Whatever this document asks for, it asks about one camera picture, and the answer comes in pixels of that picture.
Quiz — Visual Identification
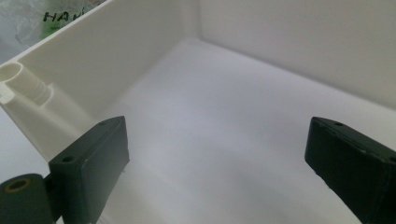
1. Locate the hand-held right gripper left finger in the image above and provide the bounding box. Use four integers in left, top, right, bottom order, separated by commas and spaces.
48, 115, 131, 224

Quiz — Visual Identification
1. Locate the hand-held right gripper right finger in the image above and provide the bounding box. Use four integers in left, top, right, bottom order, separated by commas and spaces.
304, 116, 396, 224

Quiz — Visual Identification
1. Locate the white plastic bin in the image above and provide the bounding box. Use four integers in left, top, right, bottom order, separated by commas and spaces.
0, 0, 396, 224

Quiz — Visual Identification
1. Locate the clear plastic bag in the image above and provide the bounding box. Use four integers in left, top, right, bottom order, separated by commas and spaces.
0, 0, 106, 64

